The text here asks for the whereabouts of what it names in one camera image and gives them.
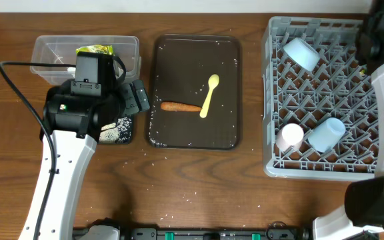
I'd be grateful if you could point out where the white rice grains pile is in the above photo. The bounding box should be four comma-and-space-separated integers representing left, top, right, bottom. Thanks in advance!
99, 116, 134, 145

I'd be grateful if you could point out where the yellow green snack wrapper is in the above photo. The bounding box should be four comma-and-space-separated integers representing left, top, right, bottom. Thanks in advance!
75, 45, 114, 55

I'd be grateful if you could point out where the pink plastic cup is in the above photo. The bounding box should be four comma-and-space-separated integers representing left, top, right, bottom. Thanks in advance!
275, 123, 304, 151

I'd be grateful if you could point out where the light blue bowl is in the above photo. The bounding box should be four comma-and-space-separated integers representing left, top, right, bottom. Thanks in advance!
283, 38, 320, 71

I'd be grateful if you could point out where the light blue plastic cup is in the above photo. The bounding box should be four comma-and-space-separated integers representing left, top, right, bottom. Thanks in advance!
308, 117, 346, 153

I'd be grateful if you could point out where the white tissue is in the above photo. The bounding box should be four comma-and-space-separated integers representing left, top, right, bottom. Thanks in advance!
67, 67, 76, 73

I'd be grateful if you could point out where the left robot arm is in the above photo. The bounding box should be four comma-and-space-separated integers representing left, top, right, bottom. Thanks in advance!
19, 130, 97, 240

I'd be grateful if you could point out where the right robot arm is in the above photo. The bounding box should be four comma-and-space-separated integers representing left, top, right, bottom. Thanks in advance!
311, 1, 384, 239

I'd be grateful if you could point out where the clear plastic waste bin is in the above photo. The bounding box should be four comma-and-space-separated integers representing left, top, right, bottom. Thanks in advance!
31, 35, 141, 82

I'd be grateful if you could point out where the grey dishwasher rack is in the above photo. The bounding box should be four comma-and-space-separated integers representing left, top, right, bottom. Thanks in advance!
262, 17, 379, 181

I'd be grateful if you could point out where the orange carrot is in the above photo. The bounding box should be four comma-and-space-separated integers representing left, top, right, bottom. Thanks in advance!
161, 101, 201, 112

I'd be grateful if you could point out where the black plastic tray bin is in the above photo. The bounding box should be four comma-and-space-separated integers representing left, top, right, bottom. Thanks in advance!
43, 85, 134, 145

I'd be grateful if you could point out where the dark brown serving tray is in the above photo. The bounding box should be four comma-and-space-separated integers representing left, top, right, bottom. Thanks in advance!
147, 35, 242, 150

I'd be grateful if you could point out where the yellow plastic spoon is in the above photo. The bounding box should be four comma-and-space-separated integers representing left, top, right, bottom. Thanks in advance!
199, 74, 219, 118

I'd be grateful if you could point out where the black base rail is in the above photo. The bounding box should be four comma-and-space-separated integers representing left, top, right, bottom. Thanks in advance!
71, 219, 313, 240

